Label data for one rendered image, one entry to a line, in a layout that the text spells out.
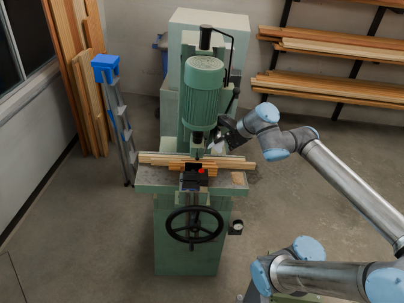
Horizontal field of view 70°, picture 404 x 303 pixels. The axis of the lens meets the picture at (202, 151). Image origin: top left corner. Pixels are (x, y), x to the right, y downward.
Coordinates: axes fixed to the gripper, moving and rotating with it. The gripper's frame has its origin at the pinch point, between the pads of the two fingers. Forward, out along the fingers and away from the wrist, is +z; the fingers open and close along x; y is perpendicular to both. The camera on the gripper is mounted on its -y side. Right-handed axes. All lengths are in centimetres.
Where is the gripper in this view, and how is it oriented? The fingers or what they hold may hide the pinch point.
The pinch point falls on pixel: (218, 142)
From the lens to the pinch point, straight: 139.0
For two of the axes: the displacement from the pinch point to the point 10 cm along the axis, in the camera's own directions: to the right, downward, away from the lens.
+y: 4.9, 8.7, -0.8
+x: 7.4, -3.7, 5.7
